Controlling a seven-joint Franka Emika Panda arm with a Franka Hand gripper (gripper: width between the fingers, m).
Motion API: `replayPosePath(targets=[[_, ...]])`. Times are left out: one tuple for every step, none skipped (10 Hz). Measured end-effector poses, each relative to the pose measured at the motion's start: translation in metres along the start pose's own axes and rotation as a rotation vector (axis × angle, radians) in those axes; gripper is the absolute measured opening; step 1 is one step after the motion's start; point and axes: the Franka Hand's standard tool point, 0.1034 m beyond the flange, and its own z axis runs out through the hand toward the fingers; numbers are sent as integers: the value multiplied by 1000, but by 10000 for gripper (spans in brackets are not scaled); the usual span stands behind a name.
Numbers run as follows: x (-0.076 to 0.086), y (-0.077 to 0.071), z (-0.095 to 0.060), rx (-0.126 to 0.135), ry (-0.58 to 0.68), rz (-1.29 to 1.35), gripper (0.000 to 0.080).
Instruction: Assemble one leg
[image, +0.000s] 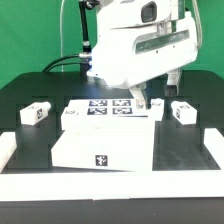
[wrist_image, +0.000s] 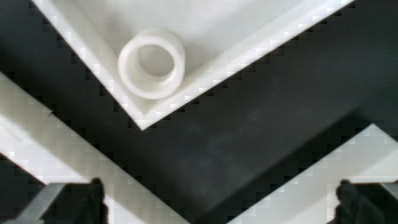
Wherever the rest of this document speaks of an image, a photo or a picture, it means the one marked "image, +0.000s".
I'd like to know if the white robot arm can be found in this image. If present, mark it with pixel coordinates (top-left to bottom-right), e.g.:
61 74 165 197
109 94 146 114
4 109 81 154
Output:
87 0 202 109

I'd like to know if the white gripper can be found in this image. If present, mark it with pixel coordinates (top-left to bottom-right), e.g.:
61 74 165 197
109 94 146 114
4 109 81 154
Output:
91 12 200 111

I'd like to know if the grey thin cable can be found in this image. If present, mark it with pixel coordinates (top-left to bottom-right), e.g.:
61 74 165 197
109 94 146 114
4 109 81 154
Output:
59 0 66 73

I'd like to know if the white square table top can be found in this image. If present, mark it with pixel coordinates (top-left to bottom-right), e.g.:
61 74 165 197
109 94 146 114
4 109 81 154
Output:
51 129 154 172

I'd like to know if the white U-shaped fence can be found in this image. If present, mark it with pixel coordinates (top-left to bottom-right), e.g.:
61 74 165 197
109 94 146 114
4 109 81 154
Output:
0 127 224 202

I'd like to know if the black cable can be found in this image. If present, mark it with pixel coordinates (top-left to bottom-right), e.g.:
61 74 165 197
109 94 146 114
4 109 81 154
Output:
42 0 93 73

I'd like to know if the white plate with markers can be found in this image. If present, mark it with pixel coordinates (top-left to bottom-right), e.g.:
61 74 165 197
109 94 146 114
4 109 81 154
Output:
68 99 148 117

